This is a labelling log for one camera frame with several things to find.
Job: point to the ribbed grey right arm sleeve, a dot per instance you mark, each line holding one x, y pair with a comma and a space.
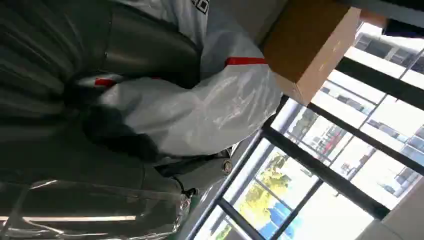
33, 66

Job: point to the clear plastic wrapped parcel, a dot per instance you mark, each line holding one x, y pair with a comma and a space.
82, 205

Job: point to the dark overhead beam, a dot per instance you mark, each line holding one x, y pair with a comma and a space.
402, 29

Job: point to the brown cardboard box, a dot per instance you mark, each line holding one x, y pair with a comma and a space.
303, 43

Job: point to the black window frame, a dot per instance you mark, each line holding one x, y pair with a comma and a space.
331, 173

